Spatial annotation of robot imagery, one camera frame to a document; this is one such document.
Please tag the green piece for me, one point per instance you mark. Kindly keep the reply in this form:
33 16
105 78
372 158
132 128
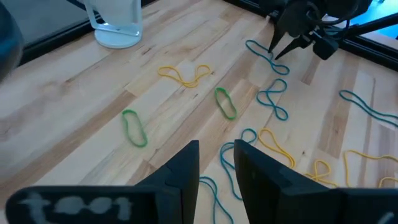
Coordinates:
137 145

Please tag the teal rubber band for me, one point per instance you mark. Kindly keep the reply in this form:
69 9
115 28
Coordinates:
340 94
273 64
214 199
272 104
222 155

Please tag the green rubber band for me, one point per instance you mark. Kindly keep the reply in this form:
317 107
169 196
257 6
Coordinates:
220 89

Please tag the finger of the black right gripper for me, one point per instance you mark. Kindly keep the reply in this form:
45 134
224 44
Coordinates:
276 35
295 46

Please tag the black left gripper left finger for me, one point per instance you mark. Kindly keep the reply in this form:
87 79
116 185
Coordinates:
140 205

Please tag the yellow rubber band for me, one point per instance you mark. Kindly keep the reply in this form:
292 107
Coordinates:
318 176
188 84
387 178
293 162
345 168

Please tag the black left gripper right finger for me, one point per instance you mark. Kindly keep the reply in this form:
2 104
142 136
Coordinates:
295 205

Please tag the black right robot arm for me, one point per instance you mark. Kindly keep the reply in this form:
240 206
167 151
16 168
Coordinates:
373 26

